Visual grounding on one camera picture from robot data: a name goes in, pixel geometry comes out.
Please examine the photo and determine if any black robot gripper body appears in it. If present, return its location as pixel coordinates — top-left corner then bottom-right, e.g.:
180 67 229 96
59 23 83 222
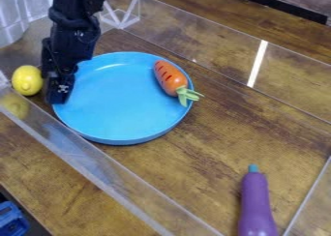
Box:
43 8 102 74

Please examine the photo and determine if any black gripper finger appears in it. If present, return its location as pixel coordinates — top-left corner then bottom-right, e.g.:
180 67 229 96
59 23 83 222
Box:
46 72 75 104
42 39 55 78

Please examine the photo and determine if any yellow toy lemon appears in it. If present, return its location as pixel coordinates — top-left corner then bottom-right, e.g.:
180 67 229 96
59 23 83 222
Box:
12 65 43 96

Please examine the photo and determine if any blue round tray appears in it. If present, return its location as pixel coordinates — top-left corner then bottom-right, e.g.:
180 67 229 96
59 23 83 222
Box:
54 51 191 145

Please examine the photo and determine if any white sheer curtain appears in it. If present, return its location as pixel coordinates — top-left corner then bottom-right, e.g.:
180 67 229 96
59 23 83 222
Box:
0 0 127 49

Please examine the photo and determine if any orange toy carrot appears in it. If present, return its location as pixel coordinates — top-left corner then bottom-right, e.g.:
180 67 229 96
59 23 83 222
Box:
152 60 203 106

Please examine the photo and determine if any blue plastic object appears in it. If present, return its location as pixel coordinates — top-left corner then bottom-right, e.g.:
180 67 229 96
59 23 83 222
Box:
0 201 30 236

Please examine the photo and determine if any black bar in background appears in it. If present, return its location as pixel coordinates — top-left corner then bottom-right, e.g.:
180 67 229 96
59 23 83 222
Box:
247 0 329 25

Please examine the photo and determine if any purple toy eggplant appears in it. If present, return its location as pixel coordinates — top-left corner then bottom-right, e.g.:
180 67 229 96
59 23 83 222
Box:
238 164 279 236

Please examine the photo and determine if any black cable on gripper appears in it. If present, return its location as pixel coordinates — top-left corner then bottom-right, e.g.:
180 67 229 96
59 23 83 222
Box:
47 7 104 44

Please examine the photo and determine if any clear acrylic enclosure wall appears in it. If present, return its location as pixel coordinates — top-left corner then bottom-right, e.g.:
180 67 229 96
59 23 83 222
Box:
0 0 331 236

